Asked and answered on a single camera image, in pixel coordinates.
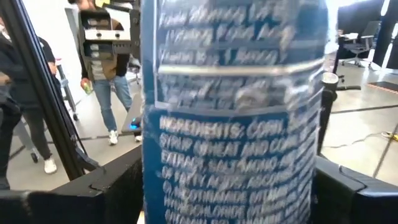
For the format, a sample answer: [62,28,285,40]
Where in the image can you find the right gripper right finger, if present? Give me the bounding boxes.
[312,155,398,224]

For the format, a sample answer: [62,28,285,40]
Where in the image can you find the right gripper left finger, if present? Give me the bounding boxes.
[0,146,144,224]

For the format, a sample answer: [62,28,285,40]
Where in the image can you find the person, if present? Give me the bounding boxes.
[0,17,58,175]
[67,0,144,146]

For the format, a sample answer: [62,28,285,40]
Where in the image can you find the black slanted rig column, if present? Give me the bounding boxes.
[0,0,102,182]

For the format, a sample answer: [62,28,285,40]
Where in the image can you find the black hazard-striped floor mat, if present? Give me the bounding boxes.
[366,81,398,94]

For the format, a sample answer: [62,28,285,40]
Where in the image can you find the black office chair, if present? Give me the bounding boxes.
[340,20,382,68]

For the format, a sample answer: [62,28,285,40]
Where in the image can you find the black post silver cap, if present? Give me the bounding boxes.
[317,72,340,156]

